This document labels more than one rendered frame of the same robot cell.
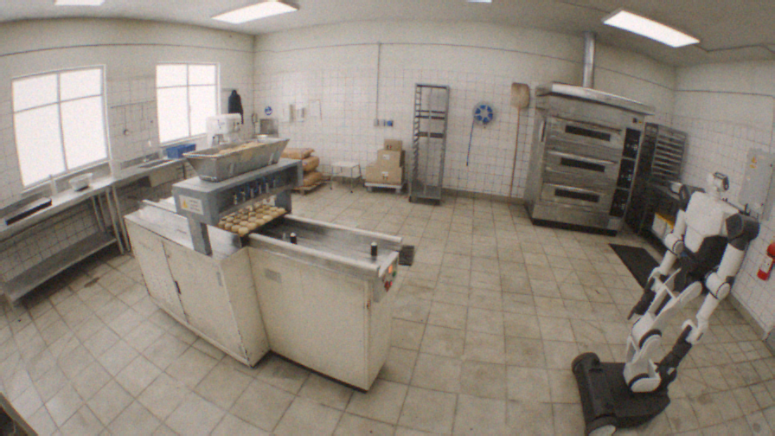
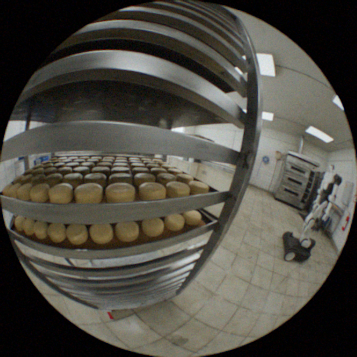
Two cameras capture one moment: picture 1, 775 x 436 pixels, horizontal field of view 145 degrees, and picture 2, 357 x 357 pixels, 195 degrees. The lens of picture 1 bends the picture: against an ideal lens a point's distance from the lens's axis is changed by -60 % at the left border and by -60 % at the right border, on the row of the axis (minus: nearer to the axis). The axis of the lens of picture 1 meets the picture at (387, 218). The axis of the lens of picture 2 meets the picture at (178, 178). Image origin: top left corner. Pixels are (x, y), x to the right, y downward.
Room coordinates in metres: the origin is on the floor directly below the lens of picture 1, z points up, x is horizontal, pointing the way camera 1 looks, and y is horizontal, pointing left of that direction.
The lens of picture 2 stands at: (-0.49, 0.18, 1.05)
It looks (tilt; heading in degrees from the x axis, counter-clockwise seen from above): 17 degrees down; 26
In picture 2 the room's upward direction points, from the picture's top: 10 degrees clockwise
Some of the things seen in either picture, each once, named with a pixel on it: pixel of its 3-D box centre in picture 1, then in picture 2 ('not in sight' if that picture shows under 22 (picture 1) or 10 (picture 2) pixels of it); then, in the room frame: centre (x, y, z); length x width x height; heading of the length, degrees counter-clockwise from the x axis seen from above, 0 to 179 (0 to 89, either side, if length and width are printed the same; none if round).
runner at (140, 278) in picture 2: not in sight; (112, 281); (-0.49, 0.33, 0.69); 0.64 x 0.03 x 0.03; 149
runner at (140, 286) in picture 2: not in sight; (119, 288); (-0.49, 0.33, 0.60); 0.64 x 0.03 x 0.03; 149
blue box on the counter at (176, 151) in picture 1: (182, 150); not in sight; (3.79, 3.07, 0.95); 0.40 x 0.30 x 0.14; 168
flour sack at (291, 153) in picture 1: (292, 152); not in sight; (5.18, 1.72, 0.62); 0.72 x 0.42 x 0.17; 82
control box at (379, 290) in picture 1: (386, 276); not in sight; (1.20, -0.01, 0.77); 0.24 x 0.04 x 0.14; 160
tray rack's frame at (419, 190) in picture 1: (430, 142); not in sight; (4.72, -0.61, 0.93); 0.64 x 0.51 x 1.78; 168
